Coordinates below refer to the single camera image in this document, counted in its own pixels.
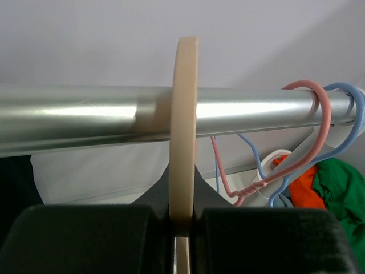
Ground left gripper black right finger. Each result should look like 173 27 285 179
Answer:
190 172 360 273

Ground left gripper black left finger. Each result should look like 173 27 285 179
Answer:
1 172 174 273

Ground pink wire hanger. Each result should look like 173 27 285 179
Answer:
210 79 332 207

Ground orange t shirt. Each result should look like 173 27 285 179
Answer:
272 165 326 210

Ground green t shirt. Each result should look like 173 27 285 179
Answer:
313 158 364 268

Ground beige wooden hanger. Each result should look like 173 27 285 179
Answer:
168 37 199 273

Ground light blue wire hanger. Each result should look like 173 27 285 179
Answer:
211 80 364 207

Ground black t shirt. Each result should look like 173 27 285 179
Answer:
1 155 43 244

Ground white perforated plastic basket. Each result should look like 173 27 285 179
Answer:
256 148 294 208

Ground metal clothes rack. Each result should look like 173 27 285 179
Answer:
0 85 365 158

